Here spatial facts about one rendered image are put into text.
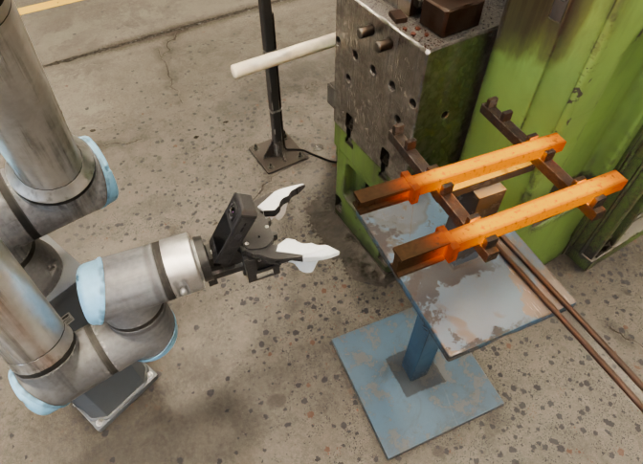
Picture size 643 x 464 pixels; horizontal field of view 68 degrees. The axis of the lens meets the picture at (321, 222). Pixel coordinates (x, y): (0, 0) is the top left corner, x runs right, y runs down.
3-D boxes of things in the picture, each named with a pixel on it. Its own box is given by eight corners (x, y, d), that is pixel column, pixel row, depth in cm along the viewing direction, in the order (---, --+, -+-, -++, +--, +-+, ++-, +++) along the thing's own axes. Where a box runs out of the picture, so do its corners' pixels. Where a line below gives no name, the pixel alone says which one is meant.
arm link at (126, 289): (91, 290, 75) (64, 252, 67) (171, 265, 78) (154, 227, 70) (97, 342, 69) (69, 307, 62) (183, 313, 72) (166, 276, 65)
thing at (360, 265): (349, 310, 168) (350, 308, 167) (273, 204, 200) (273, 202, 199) (436, 262, 181) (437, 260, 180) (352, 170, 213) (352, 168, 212)
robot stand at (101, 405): (100, 433, 142) (-7, 343, 96) (58, 387, 151) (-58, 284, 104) (159, 376, 153) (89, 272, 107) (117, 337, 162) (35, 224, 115)
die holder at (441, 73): (401, 190, 140) (428, 52, 106) (332, 121, 161) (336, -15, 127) (536, 126, 159) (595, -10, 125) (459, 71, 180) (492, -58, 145)
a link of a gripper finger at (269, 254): (308, 246, 73) (254, 235, 74) (308, 239, 71) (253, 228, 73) (299, 271, 70) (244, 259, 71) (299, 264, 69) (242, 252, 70)
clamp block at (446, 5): (441, 39, 109) (447, 11, 104) (418, 23, 114) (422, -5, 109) (480, 25, 113) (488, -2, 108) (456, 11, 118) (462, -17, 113)
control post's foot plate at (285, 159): (268, 176, 210) (266, 161, 203) (246, 147, 222) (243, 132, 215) (310, 159, 217) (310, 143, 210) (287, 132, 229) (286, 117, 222)
